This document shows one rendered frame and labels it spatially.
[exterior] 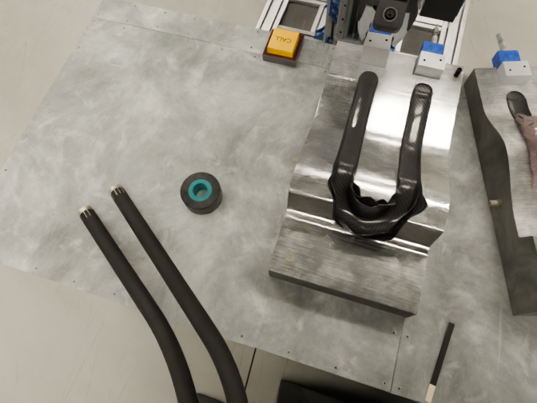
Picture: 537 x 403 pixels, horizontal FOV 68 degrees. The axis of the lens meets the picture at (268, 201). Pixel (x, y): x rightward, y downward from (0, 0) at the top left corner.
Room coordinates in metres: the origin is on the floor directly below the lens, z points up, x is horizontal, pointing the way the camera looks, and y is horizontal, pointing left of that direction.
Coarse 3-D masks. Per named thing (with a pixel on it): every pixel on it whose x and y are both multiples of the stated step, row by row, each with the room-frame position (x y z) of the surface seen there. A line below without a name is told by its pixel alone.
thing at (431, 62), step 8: (432, 40) 0.57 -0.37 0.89; (424, 48) 0.54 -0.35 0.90; (432, 48) 0.54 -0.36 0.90; (440, 48) 0.54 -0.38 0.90; (424, 56) 0.51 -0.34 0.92; (432, 56) 0.51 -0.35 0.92; (440, 56) 0.51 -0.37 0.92; (416, 64) 0.51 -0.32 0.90; (424, 64) 0.49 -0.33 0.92; (432, 64) 0.49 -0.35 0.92; (440, 64) 0.49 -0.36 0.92; (416, 72) 0.49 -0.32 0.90; (424, 72) 0.49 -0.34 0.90; (432, 72) 0.48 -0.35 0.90; (440, 72) 0.47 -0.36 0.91
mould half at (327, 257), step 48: (336, 48) 0.58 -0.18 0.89; (336, 96) 0.46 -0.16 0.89; (384, 96) 0.45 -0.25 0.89; (432, 96) 0.44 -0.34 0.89; (336, 144) 0.35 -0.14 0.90; (384, 144) 0.34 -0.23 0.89; (432, 144) 0.34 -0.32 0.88; (288, 192) 0.25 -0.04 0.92; (384, 192) 0.23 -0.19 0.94; (432, 192) 0.22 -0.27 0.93; (288, 240) 0.19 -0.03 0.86; (336, 240) 0.18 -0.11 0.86; (432, 240) 0.15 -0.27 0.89; (336, 288) 0.09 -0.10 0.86; (384, 288) 0.09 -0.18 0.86
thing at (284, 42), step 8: (280, 32) 0.69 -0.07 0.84; (288, 32) 0.69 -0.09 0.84; (296, 32) 0.68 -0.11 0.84; (272, 40) 0.67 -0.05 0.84; (280, 40) 0.66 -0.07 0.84; (288, 40) 0.66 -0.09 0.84; (296, 40) 0.66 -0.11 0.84; (272, 48) 0.65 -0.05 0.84; (280, 48) 0.64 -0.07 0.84; (288, 48) 0.64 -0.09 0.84; (288, 56) 0.63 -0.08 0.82
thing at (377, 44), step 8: (368, 32) 0.57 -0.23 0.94; (376, 32) 0.57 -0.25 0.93; (384, 32) 0.57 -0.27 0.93; (368, 40) 0.55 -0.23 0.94; (376, 40) 0.54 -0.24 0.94; (384, 40) 0.54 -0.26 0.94; (368, 48) 0.53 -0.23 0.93; (376, 48) 0.53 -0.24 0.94; (384, 48) 0.52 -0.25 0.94; (368, 56) 0.53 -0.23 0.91; (376, 56) 0.52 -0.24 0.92; (384, 56) 0.52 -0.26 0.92; (368, 64) 0.53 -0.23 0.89; (376, 64) 0.52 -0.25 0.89; (384, 64) 0.52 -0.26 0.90
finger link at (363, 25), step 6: (366, 6) 0.56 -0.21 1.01; (372, 6) 0.55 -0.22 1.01; (366, 12) 0.56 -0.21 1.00; (372, 12) 0.55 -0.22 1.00; (360, 18) 0.56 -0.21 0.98; (366, 18) 0.56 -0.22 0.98; (372, 18) 0.55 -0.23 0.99; (360, 24) 0.56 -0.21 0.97; (366, 24) 0.55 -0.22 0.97; (360, 30) 0.56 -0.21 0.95; (366, 30) 0.55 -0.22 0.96; (360, 36) 0.56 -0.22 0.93; (366, 36) 0.55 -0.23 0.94
